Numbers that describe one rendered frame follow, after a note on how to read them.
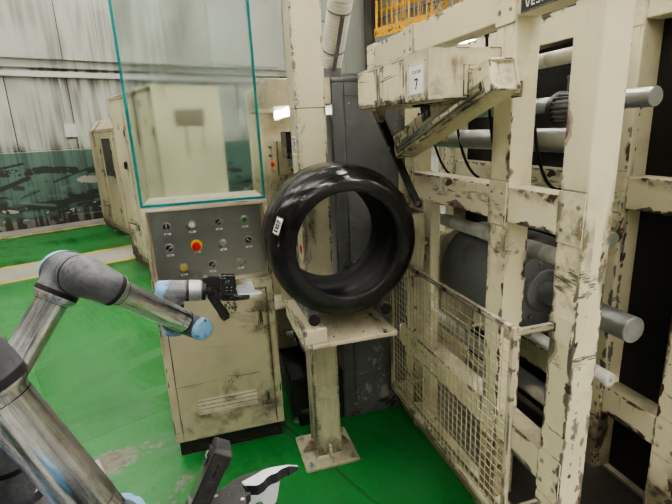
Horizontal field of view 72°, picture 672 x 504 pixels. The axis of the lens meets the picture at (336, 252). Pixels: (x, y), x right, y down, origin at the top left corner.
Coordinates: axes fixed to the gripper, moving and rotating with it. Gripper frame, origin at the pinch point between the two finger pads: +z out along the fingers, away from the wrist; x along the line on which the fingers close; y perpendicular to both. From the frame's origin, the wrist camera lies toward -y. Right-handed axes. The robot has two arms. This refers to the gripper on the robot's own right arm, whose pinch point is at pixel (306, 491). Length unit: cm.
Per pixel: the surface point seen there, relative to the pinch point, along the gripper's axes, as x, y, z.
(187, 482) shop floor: -151, 87, -40
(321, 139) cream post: -128, -65, 32
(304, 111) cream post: -126, -76, 26
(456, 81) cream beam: -67, -72, 61
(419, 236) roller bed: -130, -20, 73
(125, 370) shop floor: -275, 70, -91
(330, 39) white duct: -170, -117, 49
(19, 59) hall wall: -908, -323, -353
